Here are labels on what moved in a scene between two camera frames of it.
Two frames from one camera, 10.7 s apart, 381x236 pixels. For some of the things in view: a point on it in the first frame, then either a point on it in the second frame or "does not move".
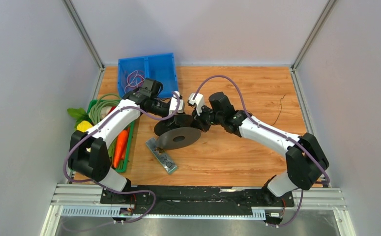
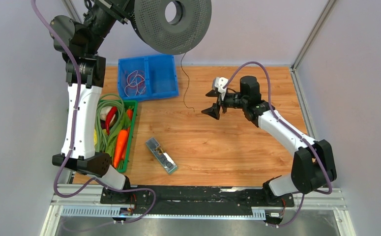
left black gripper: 169,125 -> 122,9
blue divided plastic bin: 160,68 does not move
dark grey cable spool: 176,132 -> 188,27
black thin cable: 281,98 -> 188,81
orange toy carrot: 120,153 does not move
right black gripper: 198,122 -> 213,111
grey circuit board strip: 168,164 does not move
